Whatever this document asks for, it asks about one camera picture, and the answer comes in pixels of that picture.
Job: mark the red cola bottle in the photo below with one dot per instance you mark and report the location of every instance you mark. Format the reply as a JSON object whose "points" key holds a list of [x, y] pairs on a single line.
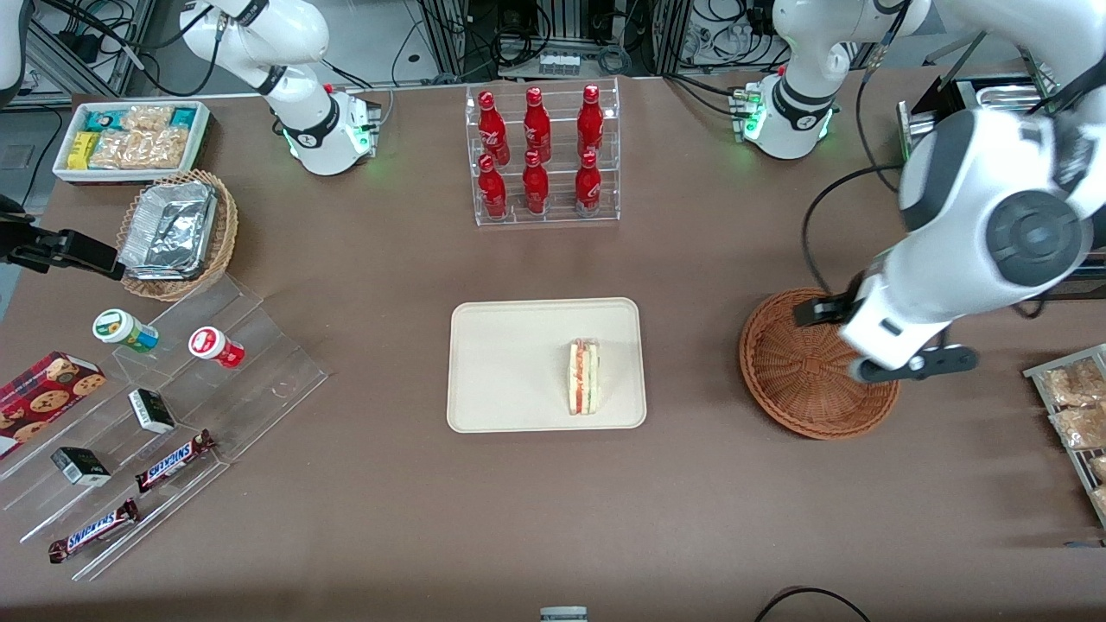
{"points": [[492, 190], [587, 183], [537, 128], [535, 186], [590, 123], [492, 130]]}

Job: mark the red cookie box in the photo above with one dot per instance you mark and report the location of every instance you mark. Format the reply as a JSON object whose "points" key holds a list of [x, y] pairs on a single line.
{"points": [[43, 397]]}

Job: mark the black metal appliance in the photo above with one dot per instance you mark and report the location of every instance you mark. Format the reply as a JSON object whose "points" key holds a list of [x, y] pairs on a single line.
{"points": [[950, 95]]}

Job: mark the snickers chocolate bar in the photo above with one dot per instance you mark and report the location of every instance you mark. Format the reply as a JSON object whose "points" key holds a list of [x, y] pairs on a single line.
{"points": [[93, 531], [173, 462]]}

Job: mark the stacked aluminium foil trays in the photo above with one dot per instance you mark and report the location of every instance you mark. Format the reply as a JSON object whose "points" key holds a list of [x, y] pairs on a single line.
{"points": [[168, 229]]}

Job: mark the grey device edge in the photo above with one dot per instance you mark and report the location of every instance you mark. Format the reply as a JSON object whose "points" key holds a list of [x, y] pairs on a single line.
{"points": [[563, 614]]}

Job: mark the clear acrylic bottle rack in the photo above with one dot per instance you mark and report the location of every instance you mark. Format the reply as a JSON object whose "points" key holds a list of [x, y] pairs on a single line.
{"points": [[562, 216]]}

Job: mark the teal snack packet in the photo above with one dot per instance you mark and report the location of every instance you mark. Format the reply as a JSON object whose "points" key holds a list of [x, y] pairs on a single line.
{"points": [[184, 117], [104, 119]]}

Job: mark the clear acrylic stepped display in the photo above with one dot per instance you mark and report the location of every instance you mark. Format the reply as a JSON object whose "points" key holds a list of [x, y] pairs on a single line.
{"points": [[259, 363]]}

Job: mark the green lidded cup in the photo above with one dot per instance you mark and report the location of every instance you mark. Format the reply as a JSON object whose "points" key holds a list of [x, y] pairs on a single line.
{"points": [[117, 326]]}

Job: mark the yellow snack packet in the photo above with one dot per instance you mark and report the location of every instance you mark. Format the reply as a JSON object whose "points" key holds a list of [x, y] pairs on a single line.
{"points": [[82, 151]]}

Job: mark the triangular sandwich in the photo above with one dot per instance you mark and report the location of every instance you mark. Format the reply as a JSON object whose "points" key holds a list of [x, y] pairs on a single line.
{"points": [[584, 380]]}

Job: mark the red lidded cup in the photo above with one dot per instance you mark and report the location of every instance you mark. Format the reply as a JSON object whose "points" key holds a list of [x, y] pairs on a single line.
{"points": [[210, 344]]}

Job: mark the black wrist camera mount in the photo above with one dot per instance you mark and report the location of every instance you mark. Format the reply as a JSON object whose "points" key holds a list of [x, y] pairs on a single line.
{"points": [[924, 363]]}

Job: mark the tan wicker basket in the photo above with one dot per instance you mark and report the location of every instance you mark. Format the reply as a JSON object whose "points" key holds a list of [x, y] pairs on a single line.
{"points": [[226, 229]]}

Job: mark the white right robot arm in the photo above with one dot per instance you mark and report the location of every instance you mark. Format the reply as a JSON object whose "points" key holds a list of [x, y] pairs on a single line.
{"points": [[294, 52]]}

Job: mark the clear bag brown snacks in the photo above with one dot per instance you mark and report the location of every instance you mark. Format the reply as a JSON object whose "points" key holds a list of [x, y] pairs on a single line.
{"points": [[1101, 499], [1099, 468], [1082, 428], [1076, 384]]}

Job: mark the small black box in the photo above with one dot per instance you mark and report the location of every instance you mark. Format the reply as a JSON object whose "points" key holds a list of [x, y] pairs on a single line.
{"points": [[80, 466], [151, 411]]}

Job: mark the cream plastic tray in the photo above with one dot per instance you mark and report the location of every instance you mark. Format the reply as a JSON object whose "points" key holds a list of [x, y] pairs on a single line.
{"points": [[510, 363]]}

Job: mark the grey power strip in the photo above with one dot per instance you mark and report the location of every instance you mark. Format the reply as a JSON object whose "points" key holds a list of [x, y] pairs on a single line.
{"points": [[558, 63]]}

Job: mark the clear bag beige snacks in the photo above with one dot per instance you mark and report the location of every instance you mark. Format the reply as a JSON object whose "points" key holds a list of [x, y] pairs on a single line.
{"points": [[162, 149], [147, 117], [112, 151]]}

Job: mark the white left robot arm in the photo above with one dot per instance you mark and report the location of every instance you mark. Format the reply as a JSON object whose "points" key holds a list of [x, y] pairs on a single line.
{"points": [[976, 216]]}

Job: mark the white plastic bin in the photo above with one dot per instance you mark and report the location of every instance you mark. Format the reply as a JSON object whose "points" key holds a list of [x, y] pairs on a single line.
{"points": [[200, 142]]}

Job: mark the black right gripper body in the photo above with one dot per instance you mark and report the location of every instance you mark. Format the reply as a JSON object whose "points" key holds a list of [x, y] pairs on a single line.
{"points": [[34, 244]]}

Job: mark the brown wicker basket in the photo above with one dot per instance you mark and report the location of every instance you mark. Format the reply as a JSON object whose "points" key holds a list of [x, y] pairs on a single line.
{"points": [[795, 380]]}

